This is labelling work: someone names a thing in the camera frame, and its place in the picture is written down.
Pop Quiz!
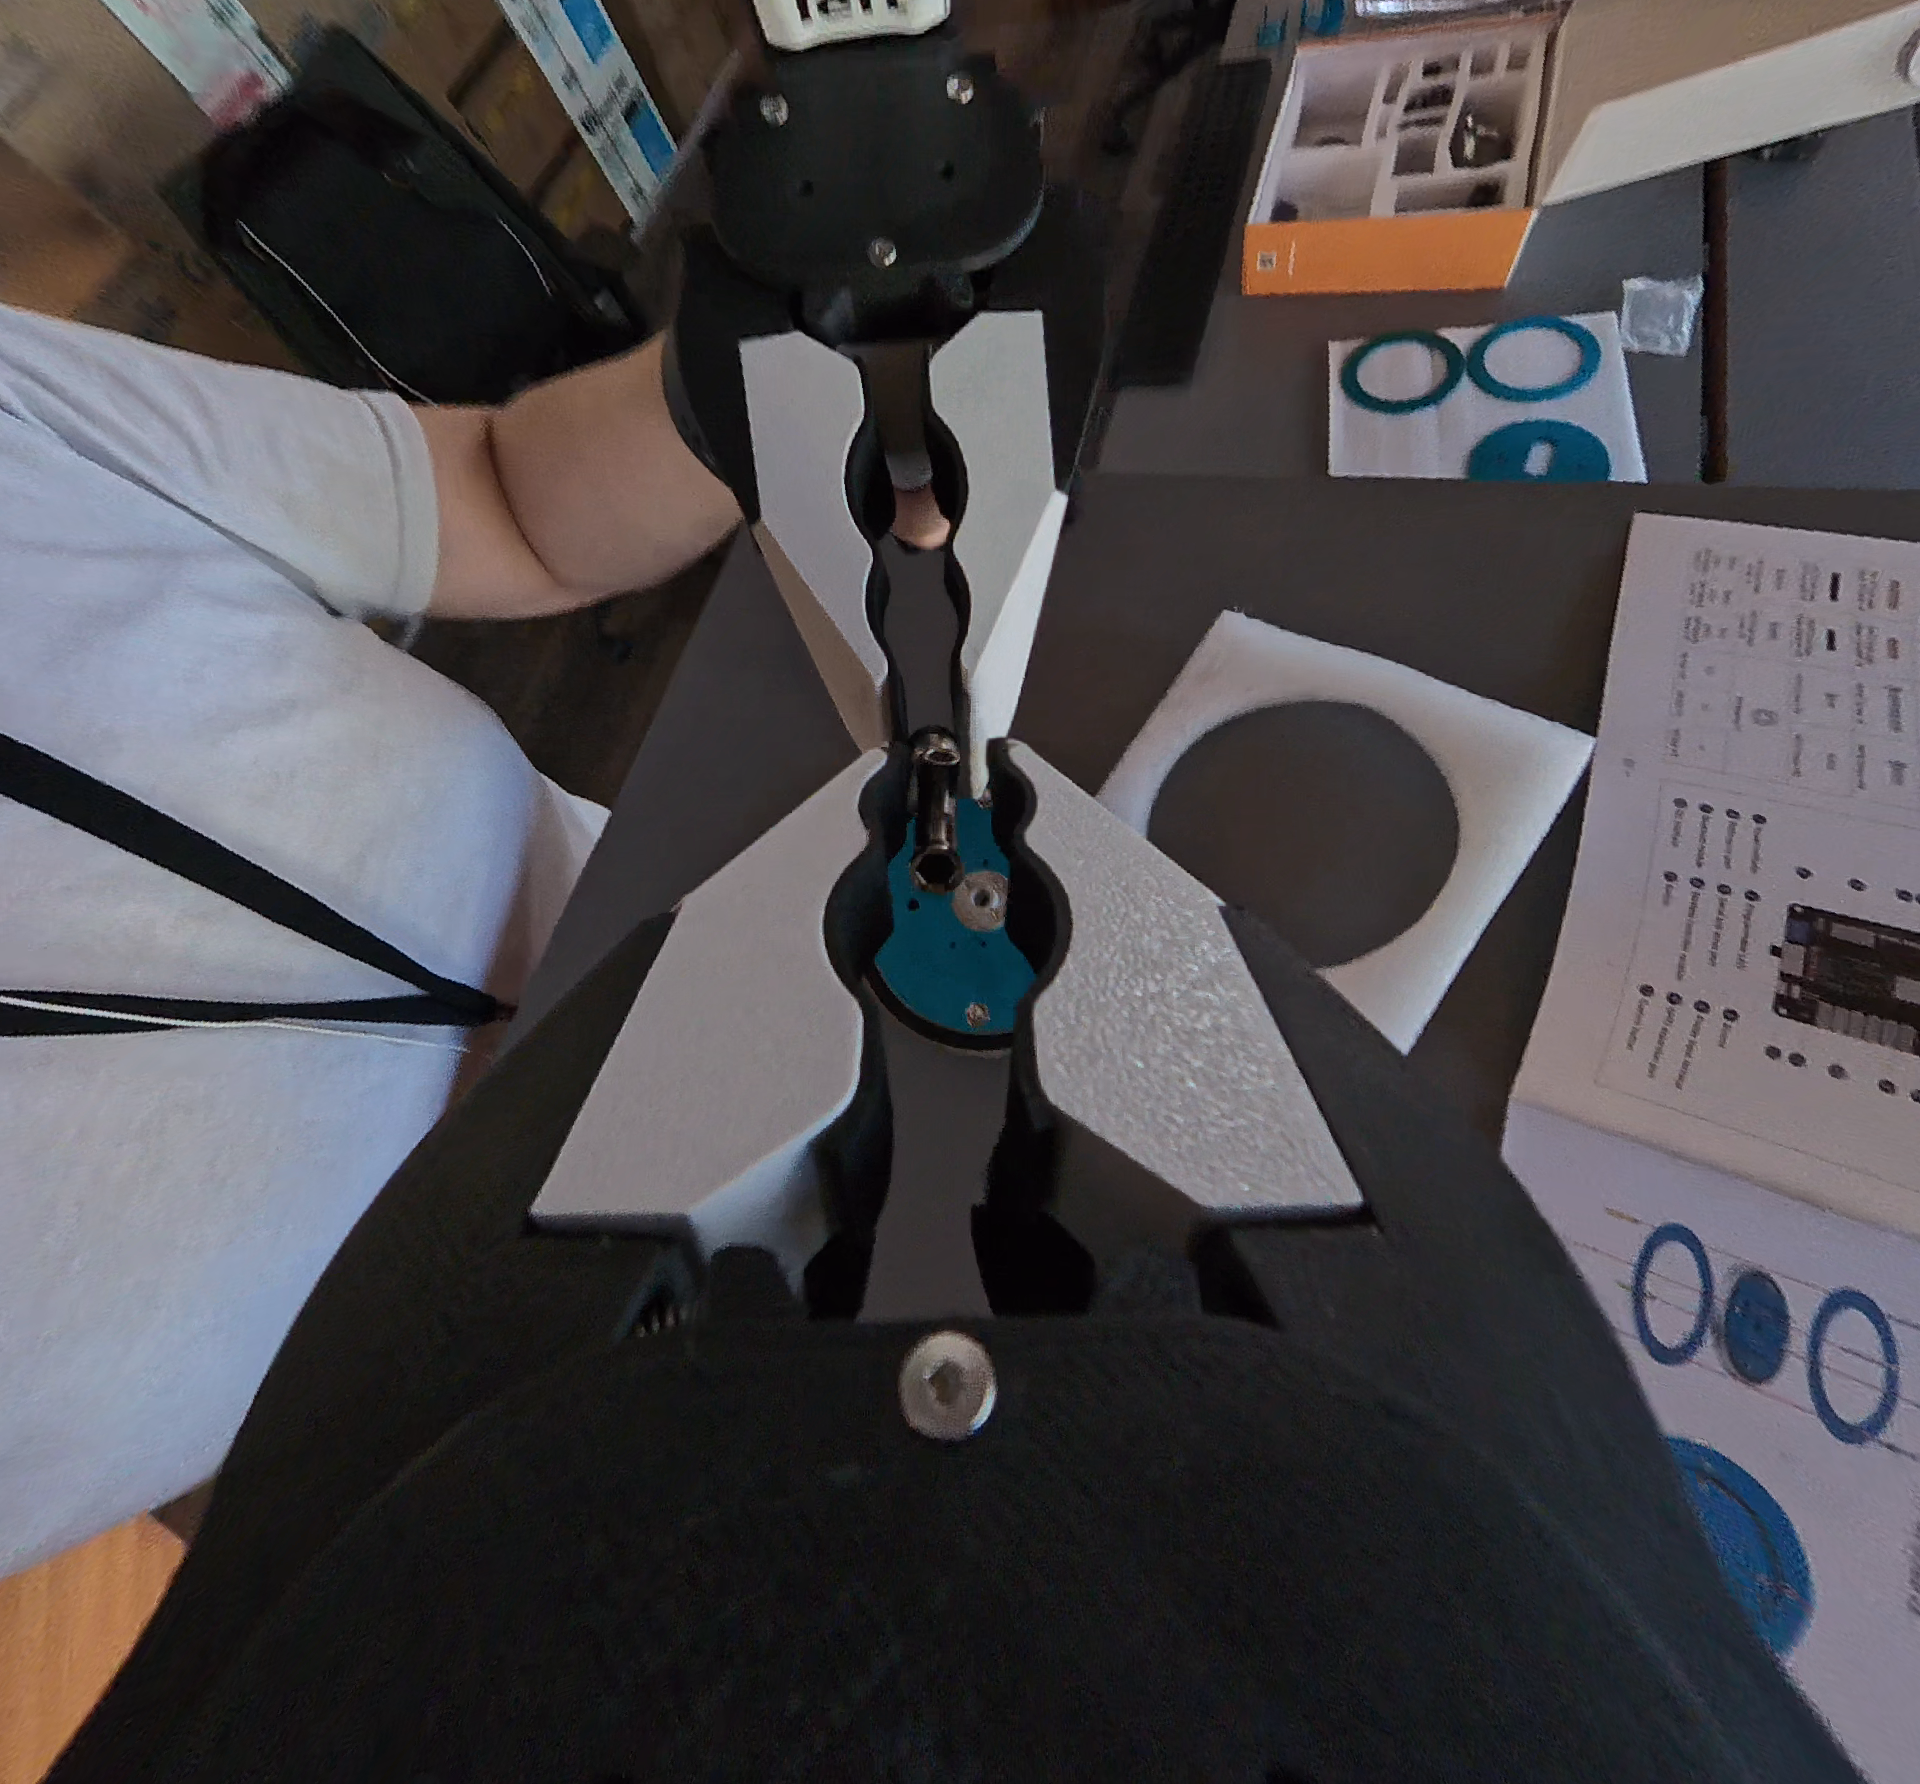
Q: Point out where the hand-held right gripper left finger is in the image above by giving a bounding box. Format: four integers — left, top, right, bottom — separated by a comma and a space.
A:
529, 745, 907, 1263

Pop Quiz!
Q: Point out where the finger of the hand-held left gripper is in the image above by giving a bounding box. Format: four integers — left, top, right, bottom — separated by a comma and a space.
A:
905, 309, 1074, 770
742, 328, 913, 770

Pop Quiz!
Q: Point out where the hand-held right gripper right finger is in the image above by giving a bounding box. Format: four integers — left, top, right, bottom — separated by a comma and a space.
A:
979, 737, 1370, 1214

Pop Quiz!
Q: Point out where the blue disc with black rim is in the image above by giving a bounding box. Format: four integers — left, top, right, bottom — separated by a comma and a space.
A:
867, 794, 1061, 1057

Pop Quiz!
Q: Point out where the metal cross socket wrench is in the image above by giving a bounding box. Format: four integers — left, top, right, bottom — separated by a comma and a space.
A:
905, 729, 979, 893

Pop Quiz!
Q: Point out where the person's left forearm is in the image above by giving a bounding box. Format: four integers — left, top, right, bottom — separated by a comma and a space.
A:
424, 340, 752, 619

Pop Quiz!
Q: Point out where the black keyboard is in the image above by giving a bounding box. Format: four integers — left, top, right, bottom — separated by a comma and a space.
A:
1116, 58, 1278, 386

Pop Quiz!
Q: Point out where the grey table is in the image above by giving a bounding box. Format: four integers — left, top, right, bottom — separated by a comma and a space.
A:
1102, 0, 1920, 483

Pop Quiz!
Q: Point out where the white foam sheet with hole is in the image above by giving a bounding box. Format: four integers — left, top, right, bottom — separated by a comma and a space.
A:
1095, 609, 1596, 1057

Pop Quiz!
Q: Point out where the orange and white kit box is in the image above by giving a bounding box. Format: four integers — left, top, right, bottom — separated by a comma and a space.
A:
1242, 0, 1920, 301

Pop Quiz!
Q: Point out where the black bag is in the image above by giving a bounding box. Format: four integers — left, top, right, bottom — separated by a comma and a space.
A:
198, 25, 650, 409

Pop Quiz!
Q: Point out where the person's white t-shirt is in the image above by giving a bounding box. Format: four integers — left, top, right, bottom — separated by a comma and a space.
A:
0, 306, 610, 1575

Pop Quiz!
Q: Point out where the blue round plate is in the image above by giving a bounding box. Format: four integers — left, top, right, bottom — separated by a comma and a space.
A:
1466, 421, 1614, 483

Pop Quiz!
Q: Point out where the white foam tray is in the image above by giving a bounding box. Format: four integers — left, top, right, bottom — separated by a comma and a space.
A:
1327, 309, 1650, 483

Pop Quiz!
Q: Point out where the instruction sheet with circuit board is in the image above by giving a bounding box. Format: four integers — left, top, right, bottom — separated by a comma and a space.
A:
1504, 511, 1920, 1194

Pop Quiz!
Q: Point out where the small clear bag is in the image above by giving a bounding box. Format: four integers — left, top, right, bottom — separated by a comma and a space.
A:
1620, 276, 1706, 355

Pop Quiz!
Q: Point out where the instruction sheet with blue drawings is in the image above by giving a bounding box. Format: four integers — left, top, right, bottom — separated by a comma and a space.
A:
1501, 1100, 1920, 1784

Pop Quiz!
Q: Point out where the blue ring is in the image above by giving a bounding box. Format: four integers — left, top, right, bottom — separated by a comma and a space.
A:
1466, 315, 1609, 402
1339, 332, 1469, 414

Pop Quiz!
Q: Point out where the black lanyard strap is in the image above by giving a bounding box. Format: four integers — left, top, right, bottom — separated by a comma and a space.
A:
0, 729, 510, 1043

